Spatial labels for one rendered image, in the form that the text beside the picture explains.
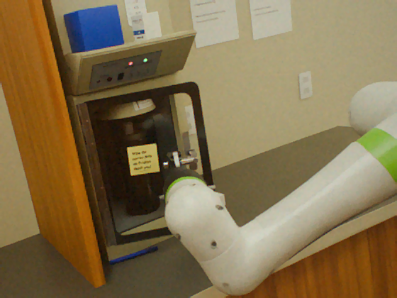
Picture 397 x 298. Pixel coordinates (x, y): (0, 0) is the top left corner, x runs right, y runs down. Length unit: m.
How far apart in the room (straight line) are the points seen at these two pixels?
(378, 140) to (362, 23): 1.63
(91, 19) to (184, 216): 0.52
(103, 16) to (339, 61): 1.50
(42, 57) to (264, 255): 0.63
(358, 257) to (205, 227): 0.77
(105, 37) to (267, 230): 0.57
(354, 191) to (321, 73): 1.48
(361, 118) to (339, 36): 1.36
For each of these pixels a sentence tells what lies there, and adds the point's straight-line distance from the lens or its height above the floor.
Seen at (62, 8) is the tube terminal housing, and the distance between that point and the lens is 1.25.
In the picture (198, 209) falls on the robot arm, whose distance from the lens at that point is 0.86.
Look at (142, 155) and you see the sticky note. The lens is 1.27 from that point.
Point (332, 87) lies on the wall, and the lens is 2.43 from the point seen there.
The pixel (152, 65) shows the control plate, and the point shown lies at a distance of 1.27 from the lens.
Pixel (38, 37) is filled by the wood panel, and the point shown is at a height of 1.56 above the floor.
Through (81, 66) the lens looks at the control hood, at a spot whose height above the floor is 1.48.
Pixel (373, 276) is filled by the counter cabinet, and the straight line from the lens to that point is 1.63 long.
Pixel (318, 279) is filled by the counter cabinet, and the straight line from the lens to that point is 1.47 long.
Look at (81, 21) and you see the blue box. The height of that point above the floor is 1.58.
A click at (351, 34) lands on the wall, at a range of 2.51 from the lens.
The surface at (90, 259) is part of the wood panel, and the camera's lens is 1.25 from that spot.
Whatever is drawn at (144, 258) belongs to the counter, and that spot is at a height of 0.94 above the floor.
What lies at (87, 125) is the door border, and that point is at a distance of 1.25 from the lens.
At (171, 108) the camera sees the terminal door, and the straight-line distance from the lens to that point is 1.25.
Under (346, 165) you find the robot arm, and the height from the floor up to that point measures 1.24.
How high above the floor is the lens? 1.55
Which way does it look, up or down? 15 degrees down
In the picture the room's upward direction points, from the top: 10 degrees counter-clockwise
